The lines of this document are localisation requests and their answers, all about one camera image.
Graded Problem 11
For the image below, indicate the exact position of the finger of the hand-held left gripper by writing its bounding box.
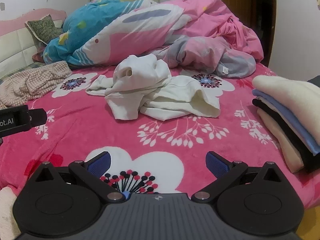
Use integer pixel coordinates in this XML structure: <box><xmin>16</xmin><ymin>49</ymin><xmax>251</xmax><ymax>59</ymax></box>
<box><xmin>27</xmin><ymin>108</ymin><xmax>47</xmax><ymax>127</ymax></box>

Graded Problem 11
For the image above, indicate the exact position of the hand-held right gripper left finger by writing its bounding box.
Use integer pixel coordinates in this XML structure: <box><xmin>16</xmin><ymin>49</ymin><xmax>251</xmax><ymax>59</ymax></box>
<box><xmin>32</xmin><ymin>151</ymin><xmax>127</xmax><ymax>203</ymax></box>

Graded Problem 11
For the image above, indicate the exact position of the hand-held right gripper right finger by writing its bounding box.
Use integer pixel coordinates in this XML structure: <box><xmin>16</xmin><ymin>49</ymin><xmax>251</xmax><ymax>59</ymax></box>
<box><xmin>191</xmin><ymin>151</ymin><xmax>285</xmax><ymax>203</ymax></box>

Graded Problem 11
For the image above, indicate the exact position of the white sweatshirt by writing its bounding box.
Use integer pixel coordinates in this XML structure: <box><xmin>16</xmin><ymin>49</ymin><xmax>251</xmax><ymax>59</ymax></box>
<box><xmin>85</xmin><ymin>54</ymin><xmax>221</xmax><ymax>121</ymax></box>

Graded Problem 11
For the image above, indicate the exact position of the beige checked garment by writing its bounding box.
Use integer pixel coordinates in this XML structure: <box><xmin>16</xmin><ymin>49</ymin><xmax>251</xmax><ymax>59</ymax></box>
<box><xmin>0</xmin><ymin>60</ymin><xmax>73</xmax><ymax>109</ymax></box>

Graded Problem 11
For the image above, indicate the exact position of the pink floral blanket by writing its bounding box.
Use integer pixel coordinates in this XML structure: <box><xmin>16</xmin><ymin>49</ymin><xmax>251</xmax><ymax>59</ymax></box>
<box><xmin>0</xmin><ymin>62</ymin><xmax>320</xmax><ymax>213</ymax></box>

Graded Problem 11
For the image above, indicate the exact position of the dark red cloth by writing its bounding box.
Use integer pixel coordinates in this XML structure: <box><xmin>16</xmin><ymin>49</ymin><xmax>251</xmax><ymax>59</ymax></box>
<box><xmin>31</xmin><ymin>52</ymin><xmax>47</xmax><ymax>63</ymax></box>

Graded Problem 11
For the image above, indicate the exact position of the beige folded garment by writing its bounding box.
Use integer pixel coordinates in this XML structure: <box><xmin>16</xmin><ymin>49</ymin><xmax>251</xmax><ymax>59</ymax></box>
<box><xmin>257</xmin><ymin>108</ymin><xmax>305</xmax><ymax>173</ymax></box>

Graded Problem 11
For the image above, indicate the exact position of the pink white bed headboard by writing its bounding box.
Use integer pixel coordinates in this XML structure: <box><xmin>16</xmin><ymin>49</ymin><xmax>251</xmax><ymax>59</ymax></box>
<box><xmin>0</xmin><ymin>8</ymin><xmax>68</xmax><ymax>78</ymax></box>

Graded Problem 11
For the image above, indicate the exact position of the cream fluffy cloth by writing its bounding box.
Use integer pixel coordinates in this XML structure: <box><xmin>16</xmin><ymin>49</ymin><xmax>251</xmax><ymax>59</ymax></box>
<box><xmin>0</xmin><ymin>187</ymin><xmax>18</xmax><ymax>230</ymax></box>

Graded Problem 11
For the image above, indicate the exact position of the black folded garment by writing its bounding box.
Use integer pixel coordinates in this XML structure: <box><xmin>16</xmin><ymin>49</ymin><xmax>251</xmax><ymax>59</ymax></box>
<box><xmin>252</xmin><ymin>98</ymin><xmax>320</xmax><ymax>173</ymax></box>

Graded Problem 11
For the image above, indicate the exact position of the blue folded garment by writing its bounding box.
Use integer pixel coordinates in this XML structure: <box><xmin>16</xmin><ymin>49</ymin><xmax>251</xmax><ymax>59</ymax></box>
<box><xmin>252</xmin><ymin>89</ymin><xmax>320</xmax><ymax>157</ymax></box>

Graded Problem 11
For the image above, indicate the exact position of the green patterned pillow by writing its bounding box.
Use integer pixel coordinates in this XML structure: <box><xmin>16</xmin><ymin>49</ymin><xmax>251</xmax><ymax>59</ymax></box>
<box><xmin>24</xmin><ymin>14</ymin><xmax>64</xmax><ymax>46</ymax></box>

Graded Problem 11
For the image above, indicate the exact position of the pink teal patterned duvet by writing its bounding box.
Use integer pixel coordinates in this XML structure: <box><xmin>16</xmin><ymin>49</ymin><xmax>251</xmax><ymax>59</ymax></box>
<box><xmin>42</xmin><ymin>0</ymin><xmax>263</xmax><ymax>78</ymax></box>

